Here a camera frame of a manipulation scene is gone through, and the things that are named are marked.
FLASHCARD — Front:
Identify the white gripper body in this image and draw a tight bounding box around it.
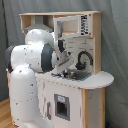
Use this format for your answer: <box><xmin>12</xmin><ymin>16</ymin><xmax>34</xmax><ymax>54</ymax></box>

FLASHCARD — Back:
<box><xmin>52</xmin><ymin>40</ymin><xmax>74</xmax><ymax>75</ymax></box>

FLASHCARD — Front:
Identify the small metal pot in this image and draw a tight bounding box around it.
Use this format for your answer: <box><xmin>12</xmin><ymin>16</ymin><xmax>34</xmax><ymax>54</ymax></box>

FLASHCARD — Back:
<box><xmin>64</xmin><ymin>70</ymin><xmax>77</xmax><ymax>79</ymax></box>

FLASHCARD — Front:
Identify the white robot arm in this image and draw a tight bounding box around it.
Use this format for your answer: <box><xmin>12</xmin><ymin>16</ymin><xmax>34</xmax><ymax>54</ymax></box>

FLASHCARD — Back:
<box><xmin>5</xmin><ymin>29</ymin><xmax>73</xmax><ymax>128</ymax></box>

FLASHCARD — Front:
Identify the wooden toy kitchen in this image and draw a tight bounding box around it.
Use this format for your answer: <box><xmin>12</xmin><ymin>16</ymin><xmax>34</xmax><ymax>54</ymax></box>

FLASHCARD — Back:
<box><xmin>6</xmin><ymin>10</ymin><xmax>115</xmax><ymax>128</ymax></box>

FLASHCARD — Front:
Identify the black toy faucet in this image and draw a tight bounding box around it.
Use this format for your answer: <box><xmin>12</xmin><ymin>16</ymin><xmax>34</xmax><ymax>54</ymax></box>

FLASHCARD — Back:
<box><xmin>75</xmin><ymin>51</ymin><xmax>93</xmax><ymax>70</ymax></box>

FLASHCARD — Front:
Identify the grey toy sink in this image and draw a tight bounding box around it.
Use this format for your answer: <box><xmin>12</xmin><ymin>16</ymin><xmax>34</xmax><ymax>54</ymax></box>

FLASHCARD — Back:
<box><xmin>64</xmin><ymin>69</ymin><xmax>92</xmax><ymax>81</ymax></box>

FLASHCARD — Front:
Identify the toy microwave door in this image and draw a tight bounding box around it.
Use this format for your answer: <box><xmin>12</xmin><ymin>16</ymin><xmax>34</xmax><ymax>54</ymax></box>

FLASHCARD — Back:
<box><xmin>54</xmin><ymin>14</ymin><xmax>91</xmax><ymax>40</ymax></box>

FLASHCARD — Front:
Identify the grey range hood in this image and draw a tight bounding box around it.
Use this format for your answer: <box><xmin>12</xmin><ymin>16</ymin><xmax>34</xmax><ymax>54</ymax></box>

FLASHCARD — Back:
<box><xmin>24</xmin><ymin>15</ymin><xmax>43</xmax><ymax>33</ymax></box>

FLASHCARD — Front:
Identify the grey ice dispenser panel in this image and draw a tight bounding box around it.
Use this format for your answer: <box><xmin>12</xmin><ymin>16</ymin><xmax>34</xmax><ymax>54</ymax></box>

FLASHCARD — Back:
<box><xmin>54</xmin><ymin>94</ymin><xmax>70</xmax><ymax>120</ymax></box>

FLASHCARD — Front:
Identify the grey cupboard door handle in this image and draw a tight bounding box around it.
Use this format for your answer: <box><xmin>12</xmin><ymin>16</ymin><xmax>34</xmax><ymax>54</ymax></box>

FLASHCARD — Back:
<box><xmin>47</xmin><ymin>102</ymin><xmax>51</xmax><ymax>120</ymax></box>

